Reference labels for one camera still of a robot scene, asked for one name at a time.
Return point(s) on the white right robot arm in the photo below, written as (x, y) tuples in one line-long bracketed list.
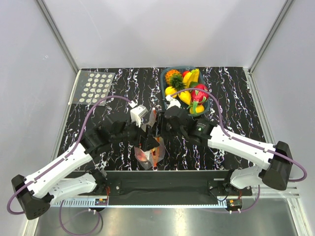
[(269, 168)]

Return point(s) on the red apple behind bananas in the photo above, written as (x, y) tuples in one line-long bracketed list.
[(185, 73)]

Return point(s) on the yellow lemon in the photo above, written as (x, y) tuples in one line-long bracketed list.
[(170, 90)]

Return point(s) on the clear zip top bag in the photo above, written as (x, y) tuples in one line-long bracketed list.
[(156, 154)]

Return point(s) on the green lime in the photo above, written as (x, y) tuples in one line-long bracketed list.
[(193, 84)]

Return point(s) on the clear sheet with white dots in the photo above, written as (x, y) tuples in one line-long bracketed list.
[(90, 87)]

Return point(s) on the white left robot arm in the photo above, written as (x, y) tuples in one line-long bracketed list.
[(38, 191)]

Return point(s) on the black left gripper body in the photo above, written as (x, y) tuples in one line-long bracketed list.
[(133, 133)]

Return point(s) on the white slotted cable duct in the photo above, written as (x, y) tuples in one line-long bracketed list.
[(95, 203)]

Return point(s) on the orange pineapple toy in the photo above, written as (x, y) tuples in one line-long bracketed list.
[(174, 79)]

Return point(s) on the yellow banana bunch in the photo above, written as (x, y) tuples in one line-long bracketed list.
[(192, 76)]

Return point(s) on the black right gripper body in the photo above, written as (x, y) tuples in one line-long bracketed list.
[(165, 129)]

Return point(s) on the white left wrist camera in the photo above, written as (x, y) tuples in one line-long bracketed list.
[(137, 113)]

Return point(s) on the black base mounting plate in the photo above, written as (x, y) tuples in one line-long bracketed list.
[(210, 182)]

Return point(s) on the pink dragon fruit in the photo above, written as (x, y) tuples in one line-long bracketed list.
[(198, 98)]

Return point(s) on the small yellow orange fruit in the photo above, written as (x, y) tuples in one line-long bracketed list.
[(185, 97)]

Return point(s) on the pink peach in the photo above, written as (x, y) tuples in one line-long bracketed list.
[(143, 157)]

